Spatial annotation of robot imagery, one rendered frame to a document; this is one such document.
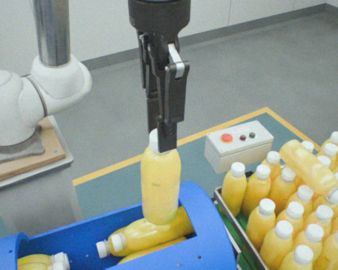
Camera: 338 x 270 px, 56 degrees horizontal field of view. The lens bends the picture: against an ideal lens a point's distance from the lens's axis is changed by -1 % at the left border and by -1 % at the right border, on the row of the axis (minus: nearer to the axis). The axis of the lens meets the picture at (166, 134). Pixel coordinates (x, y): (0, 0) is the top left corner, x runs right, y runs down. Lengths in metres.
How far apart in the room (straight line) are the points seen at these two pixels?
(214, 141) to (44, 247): 0.58
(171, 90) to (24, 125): 0.81
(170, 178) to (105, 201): 1.77
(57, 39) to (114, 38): 2.62
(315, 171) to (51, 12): 0.84
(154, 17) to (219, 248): 0.47
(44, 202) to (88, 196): 1.07
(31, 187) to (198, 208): 0.69
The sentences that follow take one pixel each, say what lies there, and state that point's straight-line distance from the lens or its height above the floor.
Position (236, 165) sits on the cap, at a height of 1.11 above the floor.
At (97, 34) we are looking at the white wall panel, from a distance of 3.57.
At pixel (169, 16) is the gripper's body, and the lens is 0.38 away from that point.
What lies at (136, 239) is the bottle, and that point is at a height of 1.13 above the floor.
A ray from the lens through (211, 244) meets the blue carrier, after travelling 0.68.
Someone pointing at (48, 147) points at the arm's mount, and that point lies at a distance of 1.22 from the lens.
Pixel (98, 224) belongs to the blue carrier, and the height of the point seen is 1.09.
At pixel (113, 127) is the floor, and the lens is 2.86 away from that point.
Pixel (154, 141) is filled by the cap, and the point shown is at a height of 1.45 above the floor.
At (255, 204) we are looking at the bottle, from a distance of 1.05.
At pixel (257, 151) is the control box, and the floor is 1.05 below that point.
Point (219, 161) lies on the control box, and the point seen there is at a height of 1.06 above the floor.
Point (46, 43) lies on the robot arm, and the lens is 1.07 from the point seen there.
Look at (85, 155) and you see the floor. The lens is 2.64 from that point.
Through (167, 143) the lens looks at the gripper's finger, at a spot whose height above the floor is 1.46.
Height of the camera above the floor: 1.79
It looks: 41 degrees down
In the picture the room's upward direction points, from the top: straight up
